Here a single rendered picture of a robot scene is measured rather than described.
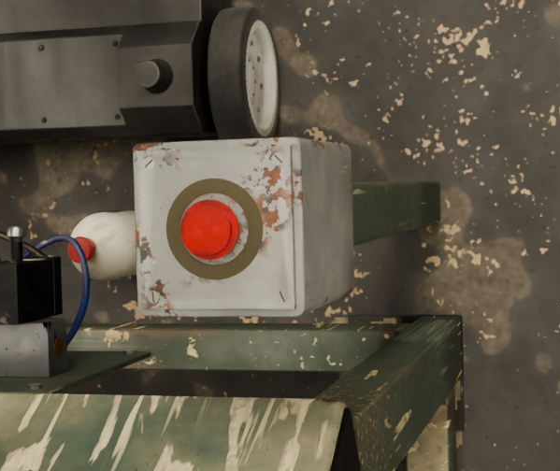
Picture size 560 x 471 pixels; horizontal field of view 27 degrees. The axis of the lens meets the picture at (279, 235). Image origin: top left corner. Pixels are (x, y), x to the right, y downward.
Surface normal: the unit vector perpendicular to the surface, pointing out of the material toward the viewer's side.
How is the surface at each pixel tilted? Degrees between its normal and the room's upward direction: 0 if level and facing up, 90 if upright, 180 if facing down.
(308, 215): 90
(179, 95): 0
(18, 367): 0
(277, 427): 57
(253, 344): 0
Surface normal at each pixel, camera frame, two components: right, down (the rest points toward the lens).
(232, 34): -0.21, -0.46
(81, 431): -0.17, -0.82
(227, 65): -0.23, -0.06
